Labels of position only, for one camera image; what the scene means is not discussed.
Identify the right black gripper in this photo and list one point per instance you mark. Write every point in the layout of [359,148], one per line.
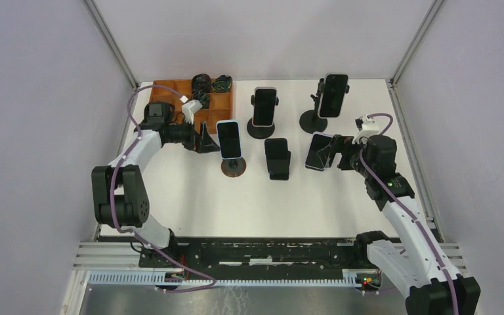
[338,142]

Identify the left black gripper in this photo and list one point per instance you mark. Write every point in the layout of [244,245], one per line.
[201,143]

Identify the lilac case phone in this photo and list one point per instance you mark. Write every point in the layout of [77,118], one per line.
[318,141]

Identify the light blue case phone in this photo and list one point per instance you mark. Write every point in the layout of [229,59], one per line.
[228,132]

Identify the wooden round base phone stand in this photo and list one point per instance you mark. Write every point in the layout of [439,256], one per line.
[233,167]

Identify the black folding phone stand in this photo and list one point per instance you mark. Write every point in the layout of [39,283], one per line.
[278,165]

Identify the dark blue case phone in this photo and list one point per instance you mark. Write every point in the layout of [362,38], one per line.
[276,149]

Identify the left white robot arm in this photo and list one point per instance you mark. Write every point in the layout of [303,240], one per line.
[119,194]

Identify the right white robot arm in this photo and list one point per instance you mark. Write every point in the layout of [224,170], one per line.
[427,279]

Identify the tall black round stand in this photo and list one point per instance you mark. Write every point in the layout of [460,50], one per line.
[309,121]

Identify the white case phone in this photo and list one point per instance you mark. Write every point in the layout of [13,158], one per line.
[332,95]

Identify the black round base clamp stand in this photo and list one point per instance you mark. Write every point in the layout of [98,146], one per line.
[259,132]

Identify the pink case phone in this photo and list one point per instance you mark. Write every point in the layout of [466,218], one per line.
[264,103]

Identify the wooden compartment tray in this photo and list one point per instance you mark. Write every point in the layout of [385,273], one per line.
[221,106]

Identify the rolled patterned sock front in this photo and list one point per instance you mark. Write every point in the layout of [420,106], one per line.
[203,98]

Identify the rolled dark sock left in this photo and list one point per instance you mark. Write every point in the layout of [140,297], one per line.
[201,83]

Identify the rolled green sock right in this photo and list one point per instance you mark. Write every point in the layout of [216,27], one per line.
[221,84]

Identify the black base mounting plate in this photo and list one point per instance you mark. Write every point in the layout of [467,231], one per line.
[269,258]

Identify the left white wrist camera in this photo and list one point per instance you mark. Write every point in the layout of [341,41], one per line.
[189,108]

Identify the white slotted cable duct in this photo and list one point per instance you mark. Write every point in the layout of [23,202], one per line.
[167,279]

